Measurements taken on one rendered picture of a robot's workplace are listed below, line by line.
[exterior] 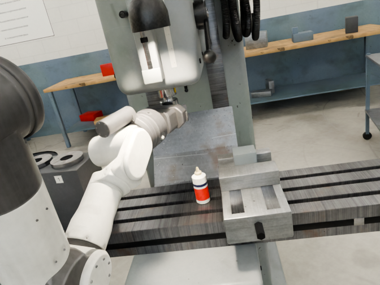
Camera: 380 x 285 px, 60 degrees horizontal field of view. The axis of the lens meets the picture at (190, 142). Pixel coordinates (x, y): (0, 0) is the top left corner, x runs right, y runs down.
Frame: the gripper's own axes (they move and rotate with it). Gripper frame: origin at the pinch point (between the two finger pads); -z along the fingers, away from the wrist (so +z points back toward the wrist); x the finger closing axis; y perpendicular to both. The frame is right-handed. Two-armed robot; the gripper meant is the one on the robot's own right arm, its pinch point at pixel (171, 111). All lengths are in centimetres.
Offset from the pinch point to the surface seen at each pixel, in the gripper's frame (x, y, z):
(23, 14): 389, -70, -310
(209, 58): -15.6, -13.2, 6.9
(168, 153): 19.4, 24.1, -25.5
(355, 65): -57, 86, -463
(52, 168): 30.8, 9.1, 16.1
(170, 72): -6.2, -11.4, 7.5
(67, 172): 24.2, 9.5, 17.3
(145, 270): 5.8, 35.9, 20.0
